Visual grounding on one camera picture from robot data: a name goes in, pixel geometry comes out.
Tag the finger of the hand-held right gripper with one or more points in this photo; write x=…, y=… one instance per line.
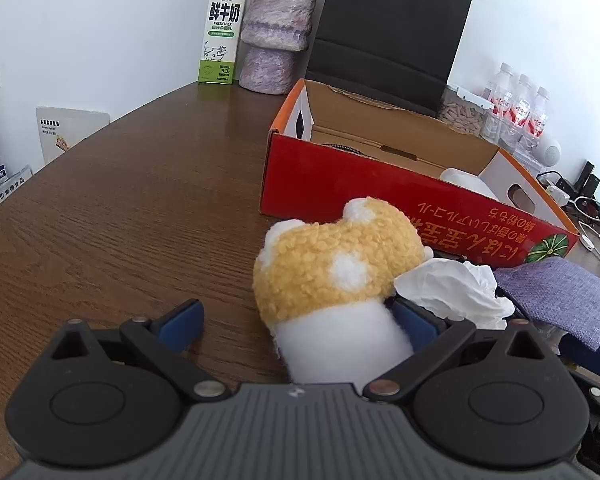
x=587, y=352
x=597, y=390

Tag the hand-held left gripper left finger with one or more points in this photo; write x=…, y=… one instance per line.
x=182, y=325

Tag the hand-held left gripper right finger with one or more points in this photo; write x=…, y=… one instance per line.
x=415, y=327

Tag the white tissue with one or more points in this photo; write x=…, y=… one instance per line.
x=450, y=285

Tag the purple fabric pouch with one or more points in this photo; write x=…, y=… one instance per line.
x=565, y=295

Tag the yellow and white plush toy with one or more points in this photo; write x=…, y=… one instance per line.
x=330, y=260

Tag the red cardboard box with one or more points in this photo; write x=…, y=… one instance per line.
x=330, y=190

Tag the white plastic container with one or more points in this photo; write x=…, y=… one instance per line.
x=467, y=182

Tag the clear container of pellets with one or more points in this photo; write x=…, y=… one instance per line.
x=462, y=115

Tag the white charger block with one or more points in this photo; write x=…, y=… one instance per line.
x=557, y=195

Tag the black rectangular device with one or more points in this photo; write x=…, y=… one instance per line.
x=589, y=177

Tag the white patterned tin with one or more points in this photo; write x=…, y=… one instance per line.
x=529, y=160

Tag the white round robot speaker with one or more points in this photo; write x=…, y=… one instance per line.
x=550, y=152

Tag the blue printed packets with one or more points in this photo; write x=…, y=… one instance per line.
x=2, y=187

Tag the clear water bottle red label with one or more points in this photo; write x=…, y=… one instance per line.
x=520, y=105
x=539, y=117
x=500, y=90

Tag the green and white milk carton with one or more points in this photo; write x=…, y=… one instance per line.
x=220, y=35

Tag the black paper bag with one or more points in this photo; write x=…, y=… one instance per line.
x=390, y=35

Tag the purple fuzzy vase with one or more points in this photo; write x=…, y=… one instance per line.
x=275, y=20

